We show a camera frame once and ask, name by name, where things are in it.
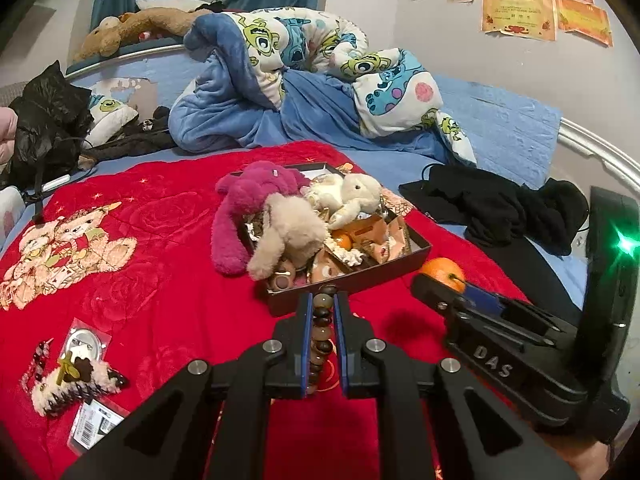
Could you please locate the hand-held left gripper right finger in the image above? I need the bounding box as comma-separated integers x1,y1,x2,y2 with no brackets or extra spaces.
333,291,581,480

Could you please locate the magenta plush bear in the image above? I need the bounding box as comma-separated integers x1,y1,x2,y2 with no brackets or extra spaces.
210,160,312,277

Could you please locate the monster print pillow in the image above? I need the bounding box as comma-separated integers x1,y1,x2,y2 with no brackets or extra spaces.
87,92,140,143

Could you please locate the barcode packaging card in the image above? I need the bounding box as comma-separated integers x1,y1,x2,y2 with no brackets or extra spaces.
67,400,128,456

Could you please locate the monster print blue quilt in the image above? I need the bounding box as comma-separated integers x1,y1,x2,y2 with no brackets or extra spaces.
169,7,478,166

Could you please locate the red printed blanket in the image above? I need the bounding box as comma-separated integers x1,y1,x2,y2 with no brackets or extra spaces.
0,140,531,480

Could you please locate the grey bed rail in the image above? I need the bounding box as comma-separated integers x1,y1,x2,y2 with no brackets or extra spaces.
65,42,186,81

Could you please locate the brown plush toy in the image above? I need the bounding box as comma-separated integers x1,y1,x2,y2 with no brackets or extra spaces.
72,7,213,61

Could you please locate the blue bed sheet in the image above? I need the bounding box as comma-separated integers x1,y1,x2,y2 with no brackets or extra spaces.
0,50,601,321

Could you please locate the black clothing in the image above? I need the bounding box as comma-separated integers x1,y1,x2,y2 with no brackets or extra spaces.
399,164,591,256

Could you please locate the round silver badge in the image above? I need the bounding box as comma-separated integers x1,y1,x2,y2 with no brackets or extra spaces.
64,317,111,361

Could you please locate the white bed frame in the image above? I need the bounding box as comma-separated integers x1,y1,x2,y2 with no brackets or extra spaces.
557,117,640,186

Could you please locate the white rabbit plush toy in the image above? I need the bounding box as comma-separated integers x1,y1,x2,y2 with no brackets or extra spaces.
300,172,383,231

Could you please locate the beaded hair clip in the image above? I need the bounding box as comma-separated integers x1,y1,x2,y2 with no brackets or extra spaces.
22,340,53,386

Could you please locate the fluffy white hair clip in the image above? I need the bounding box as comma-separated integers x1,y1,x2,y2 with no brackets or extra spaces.
31,355,132,418

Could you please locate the black cardboard box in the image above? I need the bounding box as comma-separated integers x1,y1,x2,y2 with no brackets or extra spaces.
240,161,433,317

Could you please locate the orange printed snack packet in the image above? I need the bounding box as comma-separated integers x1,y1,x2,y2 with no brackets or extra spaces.
360,210,413,263

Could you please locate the white pillow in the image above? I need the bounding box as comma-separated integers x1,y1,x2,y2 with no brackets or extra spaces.
135,0,216,13

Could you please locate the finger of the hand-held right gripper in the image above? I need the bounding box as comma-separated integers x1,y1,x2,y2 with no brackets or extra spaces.
465,284,561,348
411,272,472,323

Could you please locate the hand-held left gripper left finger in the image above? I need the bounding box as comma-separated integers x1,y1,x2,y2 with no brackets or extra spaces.
60,292,315,480

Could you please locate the yellow wall certificate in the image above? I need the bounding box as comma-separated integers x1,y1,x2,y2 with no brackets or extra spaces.
481,0,557,41

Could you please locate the brown bead bracelet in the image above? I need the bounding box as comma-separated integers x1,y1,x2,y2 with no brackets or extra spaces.
306,285,335,396

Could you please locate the orange wall certificate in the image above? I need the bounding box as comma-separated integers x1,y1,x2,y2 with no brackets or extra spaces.
556,0,614,47

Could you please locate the beige plush toy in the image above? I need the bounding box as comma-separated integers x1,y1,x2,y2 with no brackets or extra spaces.
246,192,328,281

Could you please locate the black plastic bag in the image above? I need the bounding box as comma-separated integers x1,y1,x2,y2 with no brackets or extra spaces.
9,60,95,186

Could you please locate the dark brown garment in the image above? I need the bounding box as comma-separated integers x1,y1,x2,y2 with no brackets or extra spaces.
82,105,178,163

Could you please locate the brown round trinket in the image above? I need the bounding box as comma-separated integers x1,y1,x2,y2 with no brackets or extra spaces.
267,260,296,293

